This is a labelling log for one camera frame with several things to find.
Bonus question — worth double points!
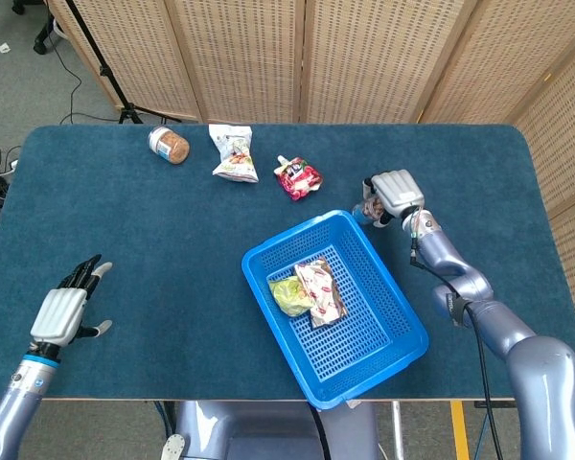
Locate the red white snack packet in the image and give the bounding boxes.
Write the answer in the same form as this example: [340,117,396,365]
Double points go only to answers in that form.
[293,257,349,330]

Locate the red spouted drink pouch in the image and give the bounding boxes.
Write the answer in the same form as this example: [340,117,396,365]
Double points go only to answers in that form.
[273,154,325,202]

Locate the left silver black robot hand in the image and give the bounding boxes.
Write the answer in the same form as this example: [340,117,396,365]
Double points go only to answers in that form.
[30,253,114,347]

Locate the clear jar with blue label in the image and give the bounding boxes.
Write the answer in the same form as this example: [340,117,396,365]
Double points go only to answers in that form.
[352,194,387,227]

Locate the grey-blue robot torso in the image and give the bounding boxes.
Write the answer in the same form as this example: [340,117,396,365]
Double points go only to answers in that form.
[160,400,382,460]

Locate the blue perforated plastic basket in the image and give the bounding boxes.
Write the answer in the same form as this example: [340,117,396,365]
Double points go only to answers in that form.
[241,209,430,412]

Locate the teal table cloth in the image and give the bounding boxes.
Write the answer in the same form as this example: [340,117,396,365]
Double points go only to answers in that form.
[0,123,575,403]

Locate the thin black floor cable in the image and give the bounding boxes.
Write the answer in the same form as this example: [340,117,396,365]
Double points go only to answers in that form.
[47,28,126,125]

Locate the black office chair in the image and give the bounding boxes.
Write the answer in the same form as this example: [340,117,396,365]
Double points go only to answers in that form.
[11,0,58,55]

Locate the white printed snack bag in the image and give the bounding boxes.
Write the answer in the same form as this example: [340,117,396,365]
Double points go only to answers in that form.
[207,123,261,185]

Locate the green crinkled snack bag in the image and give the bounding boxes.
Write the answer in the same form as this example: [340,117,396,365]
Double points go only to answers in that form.
[267,275,315,318]

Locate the black tripod stand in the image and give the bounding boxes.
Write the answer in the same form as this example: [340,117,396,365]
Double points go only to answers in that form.
[64,0,183,126]

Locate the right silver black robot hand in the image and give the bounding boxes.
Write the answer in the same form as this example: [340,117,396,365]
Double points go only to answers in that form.
[361,170,426,227]

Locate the black torso cable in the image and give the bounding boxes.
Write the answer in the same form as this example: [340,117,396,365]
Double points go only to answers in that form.
[310,405,333,460]

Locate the woven wooden folding screen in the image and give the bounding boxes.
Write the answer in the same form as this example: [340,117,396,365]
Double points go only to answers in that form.
[47,0,575,336]

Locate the white-lidded jar, brown contents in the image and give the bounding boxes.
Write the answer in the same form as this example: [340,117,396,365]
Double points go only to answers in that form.
[147,126,192,166]

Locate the blue hanging cable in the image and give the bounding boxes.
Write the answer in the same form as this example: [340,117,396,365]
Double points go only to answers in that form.
[476,406,491,460]

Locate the metal table leg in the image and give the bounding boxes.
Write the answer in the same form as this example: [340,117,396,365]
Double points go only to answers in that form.
[391,401,406,460]

